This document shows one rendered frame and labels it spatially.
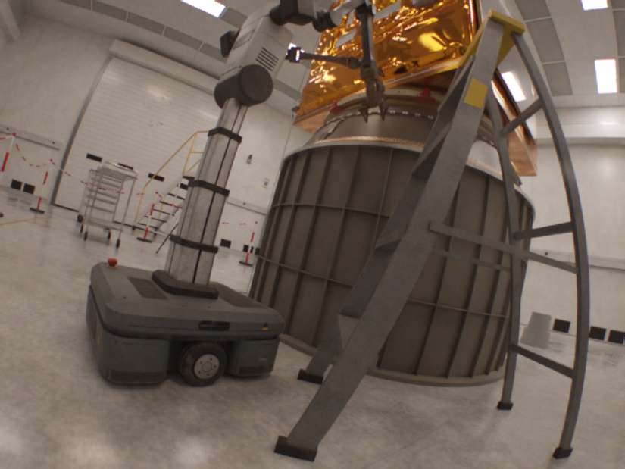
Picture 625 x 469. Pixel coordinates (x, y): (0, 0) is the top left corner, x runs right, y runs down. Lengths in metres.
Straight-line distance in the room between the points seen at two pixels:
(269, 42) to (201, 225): 0.74
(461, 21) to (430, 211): 1.63
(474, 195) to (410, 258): 1.04
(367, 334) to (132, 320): 0.57
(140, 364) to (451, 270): 1.38
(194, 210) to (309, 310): 0.88
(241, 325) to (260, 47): 1.00
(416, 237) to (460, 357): 1.13
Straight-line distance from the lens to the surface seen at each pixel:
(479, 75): 0.97
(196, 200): 1.01
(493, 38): 1.16
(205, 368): 0.95
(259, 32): 1.24
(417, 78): 2.04
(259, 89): 1.14
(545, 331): 4.22
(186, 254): 1.00
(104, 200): 5.79
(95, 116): 9.31
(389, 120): 1.85
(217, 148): 1.06
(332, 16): 1.32
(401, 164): 1.57
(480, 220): 1.66
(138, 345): 0.82
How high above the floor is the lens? 0.49
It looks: 4 degrees up
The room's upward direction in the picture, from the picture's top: 14 degrees clockwise
